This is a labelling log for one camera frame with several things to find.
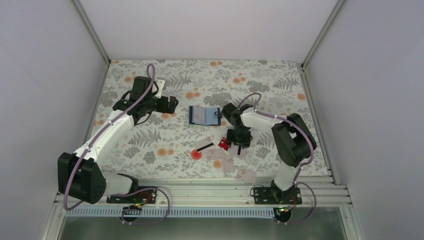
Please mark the grey slotted cable duct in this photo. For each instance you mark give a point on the grey slotted cable duct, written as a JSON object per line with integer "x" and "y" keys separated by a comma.
{"x": 174, "y": 212}

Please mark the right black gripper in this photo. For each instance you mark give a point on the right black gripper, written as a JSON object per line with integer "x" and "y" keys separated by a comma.
{"x": 246, "y": 143}

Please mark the red credit card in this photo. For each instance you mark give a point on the red credit card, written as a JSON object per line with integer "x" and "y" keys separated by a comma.
{"x": 223, "y": 144}

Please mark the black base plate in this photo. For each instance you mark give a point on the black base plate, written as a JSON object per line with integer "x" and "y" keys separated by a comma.
{"x": 145, "y": 197}
{"x": 265, "y": 196}

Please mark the floral card near rail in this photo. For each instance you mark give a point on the floral card near rail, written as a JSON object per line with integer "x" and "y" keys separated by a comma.
{"x": 246, "y": 175}

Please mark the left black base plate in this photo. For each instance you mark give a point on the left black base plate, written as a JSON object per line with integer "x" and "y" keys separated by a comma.
{"x": 145, "y": 197}

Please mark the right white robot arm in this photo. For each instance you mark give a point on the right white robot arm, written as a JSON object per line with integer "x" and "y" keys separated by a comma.
{"x": 294, "y": 142}

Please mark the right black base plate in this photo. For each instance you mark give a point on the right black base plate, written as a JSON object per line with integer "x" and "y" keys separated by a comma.
{"x": 265, "y": 196}

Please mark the floral patterned table mat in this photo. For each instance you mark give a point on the floral patterned table mat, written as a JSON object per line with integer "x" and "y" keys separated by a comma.
{"x": 185, "y": 144}

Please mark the aluminium rail frame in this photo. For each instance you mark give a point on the aluminium rail frame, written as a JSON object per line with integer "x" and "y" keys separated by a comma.
{"x": 230, "y": 192}

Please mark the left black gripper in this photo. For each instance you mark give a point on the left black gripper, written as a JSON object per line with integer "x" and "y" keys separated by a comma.
{"x": 170, "y": 109}

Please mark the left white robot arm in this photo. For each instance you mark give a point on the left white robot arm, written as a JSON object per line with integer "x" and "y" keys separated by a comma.
{"x": 79, "y": 173}

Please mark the floral card in middle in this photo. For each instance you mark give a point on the floral card in middle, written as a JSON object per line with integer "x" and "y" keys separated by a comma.
{"x": 228, "y": 166}

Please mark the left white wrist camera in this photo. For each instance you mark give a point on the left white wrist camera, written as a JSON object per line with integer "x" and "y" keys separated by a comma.
{"x": 158, "y": 87}

